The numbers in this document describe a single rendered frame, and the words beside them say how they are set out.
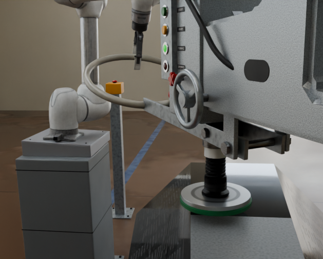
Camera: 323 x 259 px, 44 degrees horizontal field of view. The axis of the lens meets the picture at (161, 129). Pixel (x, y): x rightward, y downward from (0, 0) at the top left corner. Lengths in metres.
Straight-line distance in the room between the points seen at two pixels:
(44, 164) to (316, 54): 1.66
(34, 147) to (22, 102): 6.81
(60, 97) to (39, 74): 6.57
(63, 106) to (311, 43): 1.63
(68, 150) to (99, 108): 0.33
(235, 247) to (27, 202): 1.43
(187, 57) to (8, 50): 8.05
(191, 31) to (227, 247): 0.56
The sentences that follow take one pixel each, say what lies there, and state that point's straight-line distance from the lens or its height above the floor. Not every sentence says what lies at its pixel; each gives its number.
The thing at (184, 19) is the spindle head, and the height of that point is 1.44.
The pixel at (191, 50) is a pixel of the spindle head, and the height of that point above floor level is 1.36.
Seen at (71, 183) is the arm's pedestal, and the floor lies 0.67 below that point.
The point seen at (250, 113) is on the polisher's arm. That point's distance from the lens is 0.86.
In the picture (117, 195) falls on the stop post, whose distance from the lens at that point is 3.28.
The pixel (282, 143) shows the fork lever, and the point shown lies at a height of 1.13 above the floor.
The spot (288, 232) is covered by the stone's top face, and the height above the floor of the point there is 0.87.
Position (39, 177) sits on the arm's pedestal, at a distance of 2.19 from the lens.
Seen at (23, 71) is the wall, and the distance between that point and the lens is 8.91.
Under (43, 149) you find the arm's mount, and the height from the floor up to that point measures 0.84.
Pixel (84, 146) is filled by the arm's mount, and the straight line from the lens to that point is 2.11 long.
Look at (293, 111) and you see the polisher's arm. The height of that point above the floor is 1.26.
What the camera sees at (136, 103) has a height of 1.15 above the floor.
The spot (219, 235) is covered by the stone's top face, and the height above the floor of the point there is 0.87.
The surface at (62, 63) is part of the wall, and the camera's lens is 8.54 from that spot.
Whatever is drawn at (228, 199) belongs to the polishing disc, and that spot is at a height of 0.92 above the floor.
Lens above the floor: 1.38
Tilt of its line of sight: 12 degrees down
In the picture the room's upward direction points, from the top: 1 degrees counter-clockwise
